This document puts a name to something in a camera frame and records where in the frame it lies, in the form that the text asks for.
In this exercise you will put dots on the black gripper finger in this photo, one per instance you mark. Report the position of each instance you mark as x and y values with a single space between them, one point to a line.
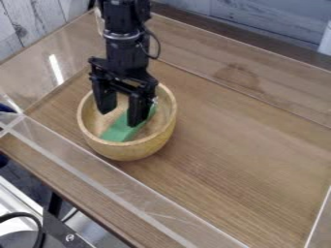
104 96
141 104

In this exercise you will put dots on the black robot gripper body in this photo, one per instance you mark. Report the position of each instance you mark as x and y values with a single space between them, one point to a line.
123 67

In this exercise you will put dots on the green rectangular block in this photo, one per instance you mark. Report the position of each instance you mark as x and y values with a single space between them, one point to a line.
119 132

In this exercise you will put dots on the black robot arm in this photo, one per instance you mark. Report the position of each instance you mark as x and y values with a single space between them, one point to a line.
125 17

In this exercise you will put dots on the brown wooden bowl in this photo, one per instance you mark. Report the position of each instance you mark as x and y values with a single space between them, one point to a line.
150 139

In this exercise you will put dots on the blue object at left edge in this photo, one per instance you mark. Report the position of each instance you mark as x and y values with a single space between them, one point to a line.
6 108

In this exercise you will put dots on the black metal table leg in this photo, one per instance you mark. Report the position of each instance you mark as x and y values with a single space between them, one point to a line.
55 205

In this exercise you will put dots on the clear acrylic tray wall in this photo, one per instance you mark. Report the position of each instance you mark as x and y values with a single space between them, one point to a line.
242 178

